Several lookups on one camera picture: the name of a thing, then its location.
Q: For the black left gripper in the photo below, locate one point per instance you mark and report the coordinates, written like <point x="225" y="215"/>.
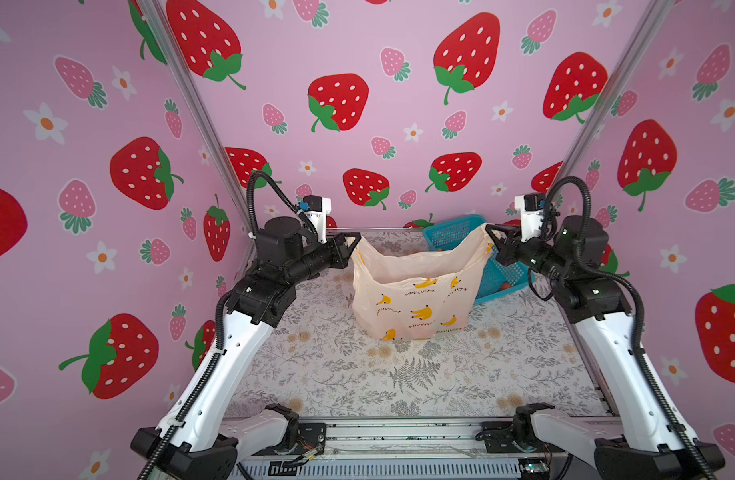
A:
<point x="337" y="257"/>

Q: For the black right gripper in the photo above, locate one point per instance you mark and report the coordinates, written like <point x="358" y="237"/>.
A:
<point x="506" y="247"/>

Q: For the translucent orange plastic bag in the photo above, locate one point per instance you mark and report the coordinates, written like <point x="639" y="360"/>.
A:
<point x="420" y="295"/>

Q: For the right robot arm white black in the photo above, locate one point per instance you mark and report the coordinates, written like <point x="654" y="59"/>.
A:
<point x="654" y="440"/>

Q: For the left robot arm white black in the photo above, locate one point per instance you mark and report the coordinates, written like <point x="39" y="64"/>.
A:
<point x="187" y="443"/>

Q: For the teal plastic basket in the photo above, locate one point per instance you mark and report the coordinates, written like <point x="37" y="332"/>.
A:
<point x="448" y="235"/>

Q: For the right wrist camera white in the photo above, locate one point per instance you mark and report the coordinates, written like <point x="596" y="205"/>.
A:
<point x="530" y="209"/>

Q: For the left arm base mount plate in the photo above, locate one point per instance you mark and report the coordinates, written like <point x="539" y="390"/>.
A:
<point x="300" y="438"/>

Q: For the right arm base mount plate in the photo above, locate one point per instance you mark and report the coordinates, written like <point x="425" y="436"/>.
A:
<point x="505" y="437"/>

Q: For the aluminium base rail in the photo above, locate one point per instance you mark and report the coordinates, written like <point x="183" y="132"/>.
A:
<point x="432" y="448"/>

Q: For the aluminium frame post right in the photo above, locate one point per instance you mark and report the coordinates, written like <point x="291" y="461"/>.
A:
<point x="648" y="27"/>

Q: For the aluminium frame post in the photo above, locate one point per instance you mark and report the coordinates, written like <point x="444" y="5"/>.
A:
<point x="648" y="27"/>
<point x="198" y="44"/>

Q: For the aluminium frame post left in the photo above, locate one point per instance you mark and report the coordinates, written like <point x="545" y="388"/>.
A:
<point x="198" y="44"/>

